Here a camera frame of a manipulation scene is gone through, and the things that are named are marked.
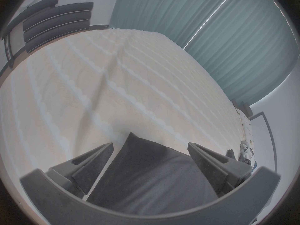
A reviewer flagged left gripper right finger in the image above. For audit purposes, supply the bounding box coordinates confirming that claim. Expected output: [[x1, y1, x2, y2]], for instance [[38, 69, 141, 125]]
[[187, 142, 252, 198]]

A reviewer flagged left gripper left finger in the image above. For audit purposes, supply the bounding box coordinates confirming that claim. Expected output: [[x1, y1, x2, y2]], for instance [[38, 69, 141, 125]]
[[47, 142, 114, 199]]

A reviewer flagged black T-shirt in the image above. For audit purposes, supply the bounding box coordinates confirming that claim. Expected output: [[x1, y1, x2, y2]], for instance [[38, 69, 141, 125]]
[[85, 132, 236, 216]]

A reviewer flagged pile of clothes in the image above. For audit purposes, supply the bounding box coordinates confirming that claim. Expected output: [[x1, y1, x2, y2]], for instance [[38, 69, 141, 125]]
[[239, 141, 255, 160]]

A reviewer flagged bed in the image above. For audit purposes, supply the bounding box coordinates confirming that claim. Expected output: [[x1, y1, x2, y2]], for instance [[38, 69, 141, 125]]
[[0, 28, 277, 197]]

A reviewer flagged black garment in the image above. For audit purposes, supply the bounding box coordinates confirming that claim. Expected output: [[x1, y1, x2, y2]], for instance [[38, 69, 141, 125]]
[[239, 154, 253, 170]]

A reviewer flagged white printed pillow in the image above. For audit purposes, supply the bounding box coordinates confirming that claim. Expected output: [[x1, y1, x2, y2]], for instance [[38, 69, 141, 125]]
[[235, 108, 255, 145]]

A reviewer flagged grey bedside table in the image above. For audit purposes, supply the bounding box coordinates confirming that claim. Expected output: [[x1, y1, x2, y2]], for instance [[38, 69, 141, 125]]
[[231, 99, 253, 117]]

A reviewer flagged blue-green curtain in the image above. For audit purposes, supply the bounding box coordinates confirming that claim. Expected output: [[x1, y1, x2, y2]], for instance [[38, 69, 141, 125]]
[[109, 0, 242, 50], [184, 0, 300, 105]]

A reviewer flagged black chest of drawers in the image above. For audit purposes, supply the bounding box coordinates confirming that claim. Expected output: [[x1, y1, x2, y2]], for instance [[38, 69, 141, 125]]
[[23, 2, 93, 53]]

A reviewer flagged black dressing table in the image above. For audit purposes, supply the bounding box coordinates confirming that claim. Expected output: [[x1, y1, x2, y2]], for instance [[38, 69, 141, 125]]
[[1, 0, 60, 67]]

